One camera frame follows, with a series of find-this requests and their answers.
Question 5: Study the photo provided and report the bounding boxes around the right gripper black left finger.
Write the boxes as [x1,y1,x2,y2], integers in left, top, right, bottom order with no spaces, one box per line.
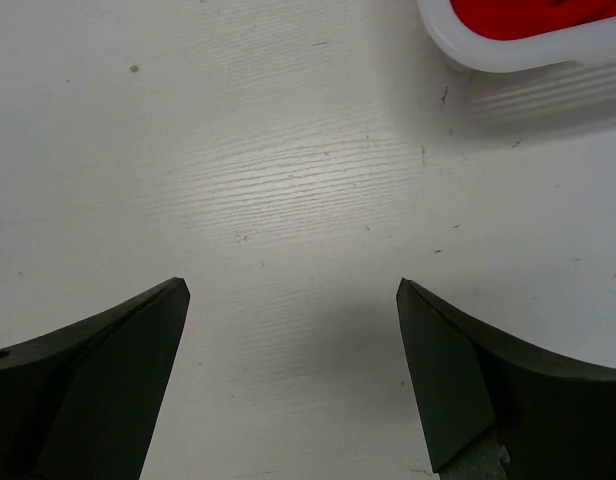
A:
[0,278,190,479]

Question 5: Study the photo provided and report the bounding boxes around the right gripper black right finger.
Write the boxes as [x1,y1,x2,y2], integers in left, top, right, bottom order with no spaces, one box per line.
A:
[396,280,616,479]

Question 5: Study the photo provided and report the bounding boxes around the white plastic basket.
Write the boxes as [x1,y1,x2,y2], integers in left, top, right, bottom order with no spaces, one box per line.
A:
[418,1,616,124]

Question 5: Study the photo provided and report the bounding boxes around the red t-shirt pile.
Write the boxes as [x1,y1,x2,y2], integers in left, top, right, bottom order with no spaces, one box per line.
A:
[451,0,616,41]

